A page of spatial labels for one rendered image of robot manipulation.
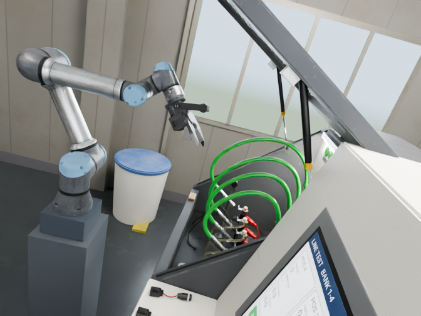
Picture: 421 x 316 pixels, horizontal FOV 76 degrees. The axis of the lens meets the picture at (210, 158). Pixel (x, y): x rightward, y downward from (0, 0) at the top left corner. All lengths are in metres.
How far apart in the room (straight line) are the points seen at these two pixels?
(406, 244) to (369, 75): 2.57
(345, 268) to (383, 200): 0.11
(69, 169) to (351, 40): 2.41
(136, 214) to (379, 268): 2.31
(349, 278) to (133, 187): 2.12
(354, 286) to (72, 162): 1.02
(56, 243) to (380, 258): 1.16
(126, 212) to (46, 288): 1.23
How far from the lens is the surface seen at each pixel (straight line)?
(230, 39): 2.58
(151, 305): 0.88
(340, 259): 0.48
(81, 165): 1.18
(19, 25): 3.15
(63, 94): 1.27
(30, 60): 1.15
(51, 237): 1.33
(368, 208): 0.48
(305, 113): 0.66
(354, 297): 0.43
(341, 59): 2.79
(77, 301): 1.51
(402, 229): 0.42
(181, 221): 1.22
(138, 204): 2.51
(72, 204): 1.25
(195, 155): 2.81
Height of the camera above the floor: 1.67
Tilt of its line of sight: 22 degrees down
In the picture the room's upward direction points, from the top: 15 degrees clockwise
